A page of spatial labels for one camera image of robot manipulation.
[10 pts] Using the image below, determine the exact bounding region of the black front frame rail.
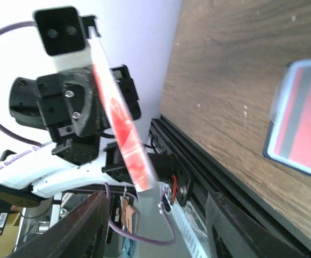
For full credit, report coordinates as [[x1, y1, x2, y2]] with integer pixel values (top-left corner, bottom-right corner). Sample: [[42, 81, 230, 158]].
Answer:
[[150, 116, 311, 257]]

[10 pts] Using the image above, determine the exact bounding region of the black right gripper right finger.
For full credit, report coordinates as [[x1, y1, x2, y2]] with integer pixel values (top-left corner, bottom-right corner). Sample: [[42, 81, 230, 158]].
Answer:
[[205, 192, 304, 257]]

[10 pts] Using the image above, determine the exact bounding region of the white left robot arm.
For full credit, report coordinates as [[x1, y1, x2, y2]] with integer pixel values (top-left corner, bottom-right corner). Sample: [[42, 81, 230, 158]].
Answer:
[[0, 66, 156, 207]]

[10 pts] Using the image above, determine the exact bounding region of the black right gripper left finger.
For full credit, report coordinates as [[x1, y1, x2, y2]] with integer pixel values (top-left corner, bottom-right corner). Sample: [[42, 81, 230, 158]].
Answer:
[[9, 192, 110, 258]]

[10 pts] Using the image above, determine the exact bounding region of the red white credit card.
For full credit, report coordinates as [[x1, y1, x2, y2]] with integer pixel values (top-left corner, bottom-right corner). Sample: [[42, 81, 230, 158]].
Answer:
[[89, 38, 156, 192]]

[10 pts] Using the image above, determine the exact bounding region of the light blue slotted cable duct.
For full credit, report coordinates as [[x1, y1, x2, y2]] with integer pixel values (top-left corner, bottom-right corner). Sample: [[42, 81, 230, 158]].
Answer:
[[172, 202, 211, 257]]

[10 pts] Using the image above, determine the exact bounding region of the blue leather card holder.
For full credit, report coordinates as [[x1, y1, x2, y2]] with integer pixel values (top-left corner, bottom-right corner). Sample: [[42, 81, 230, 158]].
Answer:
[[263, 59, 311, 176]]

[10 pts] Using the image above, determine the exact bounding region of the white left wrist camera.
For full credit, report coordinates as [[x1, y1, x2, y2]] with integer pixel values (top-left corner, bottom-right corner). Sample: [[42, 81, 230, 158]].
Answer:
[[33, 6, 100, 71]]

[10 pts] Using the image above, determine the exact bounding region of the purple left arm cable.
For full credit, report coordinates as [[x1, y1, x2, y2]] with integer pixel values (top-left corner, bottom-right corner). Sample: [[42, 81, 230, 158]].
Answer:
[[0, 21, 177, 247]]

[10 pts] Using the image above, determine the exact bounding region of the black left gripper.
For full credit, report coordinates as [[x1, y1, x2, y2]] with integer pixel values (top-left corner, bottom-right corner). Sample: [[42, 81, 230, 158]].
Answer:
[[35, 64, 142, 151]]

